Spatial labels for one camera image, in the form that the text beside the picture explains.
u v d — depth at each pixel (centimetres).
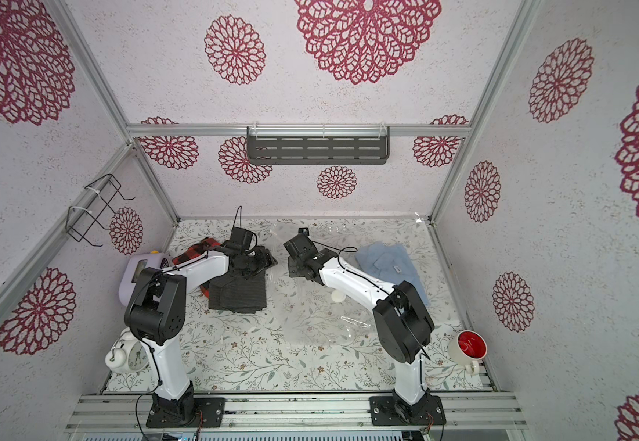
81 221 73
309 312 93
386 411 73
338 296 95
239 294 94
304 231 80
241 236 80
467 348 83
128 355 74
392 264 103
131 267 93
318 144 96
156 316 52
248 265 84
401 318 52
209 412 73
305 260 68
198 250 107
